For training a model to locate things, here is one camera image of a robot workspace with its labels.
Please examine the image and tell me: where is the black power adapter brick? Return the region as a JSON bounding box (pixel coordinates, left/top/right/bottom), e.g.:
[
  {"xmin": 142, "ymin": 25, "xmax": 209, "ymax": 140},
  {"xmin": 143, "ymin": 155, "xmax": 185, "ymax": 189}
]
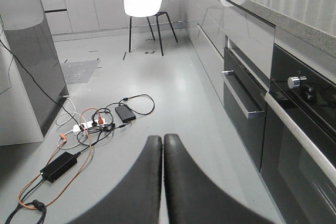
[{"xmin": 40, "ymin": 152, "xmax": 78, "ymax": 183}]

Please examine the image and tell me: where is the white power strip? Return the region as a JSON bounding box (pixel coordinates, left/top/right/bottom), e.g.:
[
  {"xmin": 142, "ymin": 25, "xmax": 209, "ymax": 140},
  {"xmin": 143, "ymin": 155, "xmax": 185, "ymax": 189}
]
[{"xmin": 72, "ymin": 118, "xmax": 106, "ymax": 133}]

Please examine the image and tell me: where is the silver oven knob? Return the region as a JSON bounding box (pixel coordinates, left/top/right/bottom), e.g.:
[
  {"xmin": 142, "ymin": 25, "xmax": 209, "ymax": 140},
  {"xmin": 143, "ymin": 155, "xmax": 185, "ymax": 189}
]
[{"xmin": 287, "ymin": 76, "xmax": 307, "ymax": 89}]

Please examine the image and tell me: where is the orange cable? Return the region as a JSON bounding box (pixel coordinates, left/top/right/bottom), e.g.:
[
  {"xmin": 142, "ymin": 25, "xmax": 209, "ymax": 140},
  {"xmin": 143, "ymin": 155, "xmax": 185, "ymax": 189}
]
[{"xmin": 17, "ymin": 107, "xmax": 111, "ymax": 210}]

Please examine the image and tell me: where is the grey floor mat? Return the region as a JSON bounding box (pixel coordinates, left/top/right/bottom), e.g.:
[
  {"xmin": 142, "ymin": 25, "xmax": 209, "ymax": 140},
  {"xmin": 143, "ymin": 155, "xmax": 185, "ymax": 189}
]
[{"xmin": 61, "ymin": 60, "xmax": 100, "ymax": 84}]

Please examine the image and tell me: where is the black cable on island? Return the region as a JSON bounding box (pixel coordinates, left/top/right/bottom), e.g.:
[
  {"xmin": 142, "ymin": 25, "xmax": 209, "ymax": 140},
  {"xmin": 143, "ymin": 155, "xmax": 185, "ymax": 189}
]
[{"xmin": 0, "ymin": 14, "xmax": 79, "ymax": 125}]

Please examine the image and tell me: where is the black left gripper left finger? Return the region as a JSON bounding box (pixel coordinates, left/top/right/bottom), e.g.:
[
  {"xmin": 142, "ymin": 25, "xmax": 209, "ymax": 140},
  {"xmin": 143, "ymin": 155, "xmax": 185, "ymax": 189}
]
[{"xmin": 71, "ymin": 135, "xmax": 162, "ymax": 223}]

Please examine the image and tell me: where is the built-in black oven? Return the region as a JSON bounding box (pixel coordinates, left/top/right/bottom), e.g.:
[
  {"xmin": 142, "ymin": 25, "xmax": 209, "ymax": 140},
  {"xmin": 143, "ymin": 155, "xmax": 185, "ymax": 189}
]
[{"xmin": 261, "ymin": 45, "xmax": 335, "ymax": 223}]

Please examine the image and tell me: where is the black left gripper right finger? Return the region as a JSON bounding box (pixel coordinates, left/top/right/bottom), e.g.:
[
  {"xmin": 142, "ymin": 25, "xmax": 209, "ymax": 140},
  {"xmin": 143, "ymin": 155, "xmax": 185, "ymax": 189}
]
[{"xmin": 164, "ymin": 134, "xmax": 271, "ymax": 223}]

